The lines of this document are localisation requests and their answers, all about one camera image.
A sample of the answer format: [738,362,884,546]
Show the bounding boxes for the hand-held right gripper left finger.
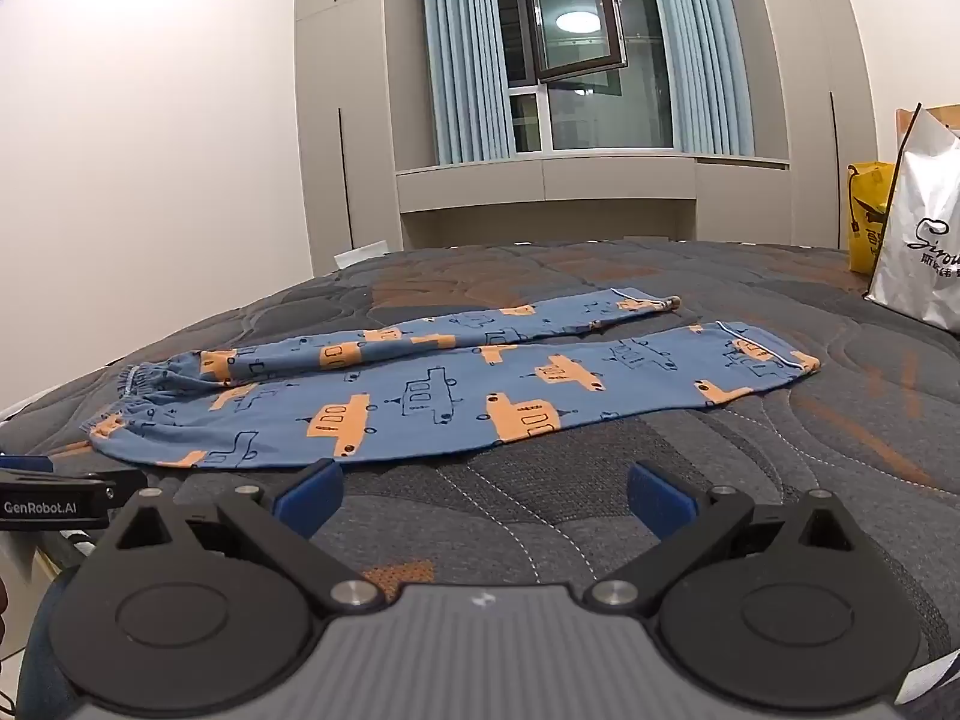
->
[111,457,386,617]

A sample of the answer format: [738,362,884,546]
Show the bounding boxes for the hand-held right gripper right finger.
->
[583,460,860,616]

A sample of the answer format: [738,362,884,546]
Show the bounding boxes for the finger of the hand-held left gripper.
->
[0,454,145,503]

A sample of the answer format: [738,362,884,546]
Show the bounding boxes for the blue pants with orange print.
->
[81,288,821,472]

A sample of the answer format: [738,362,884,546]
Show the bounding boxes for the grey and orange quilted bed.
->
[0,240,960,691]

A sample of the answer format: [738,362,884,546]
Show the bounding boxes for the person's dark blue clothing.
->
[15,568,85,720]

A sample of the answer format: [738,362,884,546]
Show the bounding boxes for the beige window ledge cabinet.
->
[394,153,793,250]

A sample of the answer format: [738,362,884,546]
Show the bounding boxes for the yellow paper bag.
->
[847,160,898,275]

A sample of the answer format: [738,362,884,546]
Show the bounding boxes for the white shopping bag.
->
[862,103,960,334]

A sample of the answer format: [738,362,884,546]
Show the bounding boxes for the beige built-in wardrobe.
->
[294,0,439,268]
[735,0,884,248]

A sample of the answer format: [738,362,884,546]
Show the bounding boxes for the window with open sash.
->
[493,0,676,154]

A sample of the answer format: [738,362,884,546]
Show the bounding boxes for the light blue curtain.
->
[417,0,518,166]
[643,0,757,155]

